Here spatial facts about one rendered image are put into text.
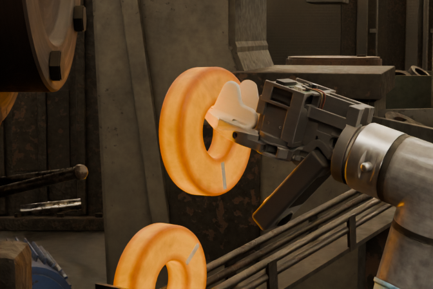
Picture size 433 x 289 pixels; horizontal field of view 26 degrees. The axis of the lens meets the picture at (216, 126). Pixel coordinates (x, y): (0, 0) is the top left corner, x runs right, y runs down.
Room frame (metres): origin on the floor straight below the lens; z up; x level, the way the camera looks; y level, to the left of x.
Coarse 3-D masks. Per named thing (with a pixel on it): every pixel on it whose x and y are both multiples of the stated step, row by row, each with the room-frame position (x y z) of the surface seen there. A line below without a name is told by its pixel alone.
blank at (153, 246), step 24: (144, 240) 1.12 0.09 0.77; (168, 240) 1.14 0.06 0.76; (192, 240) 1.18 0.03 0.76; (120, 264) 1.11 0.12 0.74; (144, 264) 1.10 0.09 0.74; (168, 264) 1.18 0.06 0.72; (192, 264) 1.18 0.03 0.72; (144, 288) 1.10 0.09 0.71; (168, 288) 1.19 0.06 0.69; (192, 288) 1.18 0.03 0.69
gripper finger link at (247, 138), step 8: (224, 120) 1.06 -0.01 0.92; (216, 128) 1.07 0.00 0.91; (224, 128) 1.06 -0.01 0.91; (232, 128) 1.05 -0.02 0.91; (240, 128) 1.05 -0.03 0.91; (232, 136) 1.04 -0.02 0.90; (240, 136) 1.03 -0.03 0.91; (248, 136) 1.03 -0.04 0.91; (256, 136) 1.03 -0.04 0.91; (240, 144) 1.03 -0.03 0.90; (248, 144) 1.03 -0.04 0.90; (256, 144) 1.02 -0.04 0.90; (264, 144) 1.02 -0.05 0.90; (272, 152) 1.03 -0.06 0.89
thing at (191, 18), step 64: (128, 0) 3.44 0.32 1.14; (192, 0) 3.41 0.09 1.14; (256, 0) 3.76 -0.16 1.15; (320, 0) 3.09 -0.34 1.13; (128, 64) 3.47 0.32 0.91; (192, 64) 3.41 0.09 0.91; (256, 64) 3.62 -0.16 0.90; (128, 128) 3.47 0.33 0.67; (128, 192) 3.47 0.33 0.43; (256, 192) 3.34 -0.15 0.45; (320, 192) 3.29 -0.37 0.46
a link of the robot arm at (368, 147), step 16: (368, 128) 0.98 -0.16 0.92; (384, 128) 0.98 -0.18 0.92; (352, 144) 0.97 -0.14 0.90; (368, 144) 0.96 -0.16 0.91; (384, 144) 0.95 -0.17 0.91; (352, 160) 0.96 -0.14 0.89; (368, 160) 0.96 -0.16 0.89; (352, 176) 0.97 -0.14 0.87; (368, 176) 0.96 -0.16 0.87; (368, 192) 0.97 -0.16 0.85
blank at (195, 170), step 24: (192, 72) 1.09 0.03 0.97; (216, 72) 1.11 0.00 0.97; (168, 96) 1.07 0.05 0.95; (192, 96) 1.06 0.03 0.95; (216, 96) 1.10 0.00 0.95; (168, 120) 1.05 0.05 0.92; (192, 120) 1.06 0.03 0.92; (168, 144) 1.05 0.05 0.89; (192, 144) 1.06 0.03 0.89; (216, 144) 1.14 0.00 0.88; (168, 168) 1.06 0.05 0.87; (192, 168) 1.06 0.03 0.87; (216, 168) 1.10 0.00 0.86; (240, 168) 1.14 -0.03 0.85; (192, 192) 1.09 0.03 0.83; (216, 192) 1.10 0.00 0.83
